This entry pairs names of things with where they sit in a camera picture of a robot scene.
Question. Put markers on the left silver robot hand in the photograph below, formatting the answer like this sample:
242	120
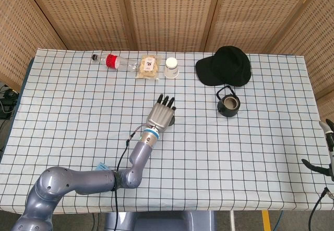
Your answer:
159	116

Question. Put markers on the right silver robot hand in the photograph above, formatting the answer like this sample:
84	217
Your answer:
331	139

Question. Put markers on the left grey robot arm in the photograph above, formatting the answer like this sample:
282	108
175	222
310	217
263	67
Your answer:
78	180

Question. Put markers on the black cast iron teapot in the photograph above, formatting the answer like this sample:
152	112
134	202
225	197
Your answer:
228	112

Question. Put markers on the white paper cup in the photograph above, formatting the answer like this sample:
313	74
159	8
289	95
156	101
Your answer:
171	71

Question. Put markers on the clear bag of snacks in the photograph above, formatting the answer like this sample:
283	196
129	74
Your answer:
148	70

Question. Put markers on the blue checkered tablecloth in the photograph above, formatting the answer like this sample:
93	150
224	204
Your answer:
208	150

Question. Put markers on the clear bottle with red label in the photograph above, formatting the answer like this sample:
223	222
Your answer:
112	60

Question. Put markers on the black baseball cap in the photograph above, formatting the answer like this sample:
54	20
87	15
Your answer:
227	66

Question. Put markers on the woven rattan screen panel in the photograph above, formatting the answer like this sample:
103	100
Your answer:
172	14
308	37
261	16
83	14
23	37

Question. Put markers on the grey robot torso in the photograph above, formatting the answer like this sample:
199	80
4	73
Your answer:
161	221

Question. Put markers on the white table leg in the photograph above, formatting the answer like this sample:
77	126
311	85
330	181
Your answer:
232	221

